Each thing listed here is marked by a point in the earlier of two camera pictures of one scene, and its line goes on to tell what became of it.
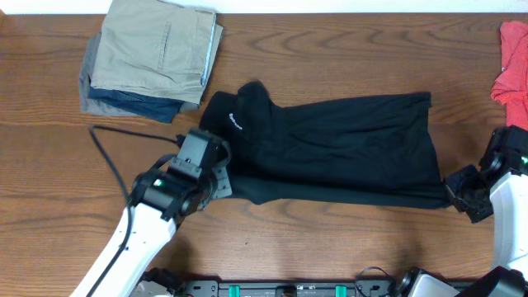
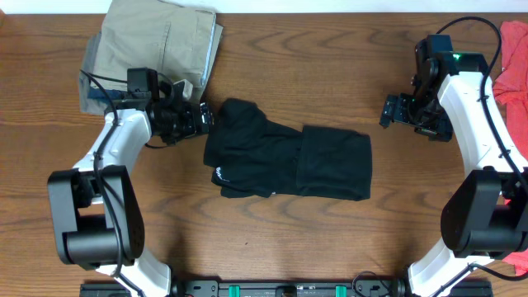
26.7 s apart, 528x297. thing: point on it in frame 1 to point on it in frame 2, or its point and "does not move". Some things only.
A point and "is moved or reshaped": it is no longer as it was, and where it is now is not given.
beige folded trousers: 160,48 does not move
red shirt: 511,88 does not move
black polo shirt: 371,152 is moved or reshaped
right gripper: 452,182 to 441,129
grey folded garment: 91,106 does not move
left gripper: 225,187 to 191,126
